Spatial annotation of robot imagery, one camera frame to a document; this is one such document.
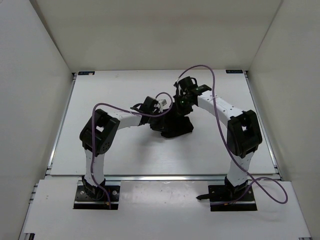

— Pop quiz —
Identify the black skirt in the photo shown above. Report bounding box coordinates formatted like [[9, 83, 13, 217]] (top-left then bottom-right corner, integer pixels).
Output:
[[149, 105, 194, 139]]

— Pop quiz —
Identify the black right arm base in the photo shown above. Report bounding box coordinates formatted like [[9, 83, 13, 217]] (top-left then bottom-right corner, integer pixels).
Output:
[[196, 177, 258, 212]]

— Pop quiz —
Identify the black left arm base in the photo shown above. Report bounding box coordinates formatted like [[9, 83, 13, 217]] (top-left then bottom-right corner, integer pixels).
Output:
[[73, 180, 121, 211]]

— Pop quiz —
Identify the dark right corner label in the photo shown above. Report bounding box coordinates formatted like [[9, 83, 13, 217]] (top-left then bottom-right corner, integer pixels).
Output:
[[225, 69, 243, 74]]

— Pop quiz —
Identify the dark corner label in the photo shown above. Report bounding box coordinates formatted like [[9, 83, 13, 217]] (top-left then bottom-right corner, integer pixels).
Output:
[[77, 71, 95, 76], [225, 69, 243, 74]]

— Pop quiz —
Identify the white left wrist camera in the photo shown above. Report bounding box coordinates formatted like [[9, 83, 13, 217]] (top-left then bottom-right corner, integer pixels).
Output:
[[157, 99, 167, 109]]

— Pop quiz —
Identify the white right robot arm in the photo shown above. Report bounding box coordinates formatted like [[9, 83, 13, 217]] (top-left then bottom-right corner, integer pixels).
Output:
[[174, 76, 262, 200]]

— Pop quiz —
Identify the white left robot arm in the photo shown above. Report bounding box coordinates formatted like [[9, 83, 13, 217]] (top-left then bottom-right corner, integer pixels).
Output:
[[79, 96, 167, 199]]

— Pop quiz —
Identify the dark left corner label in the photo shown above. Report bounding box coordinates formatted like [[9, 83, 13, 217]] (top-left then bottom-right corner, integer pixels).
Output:
[[77, 71, 95, 76]]

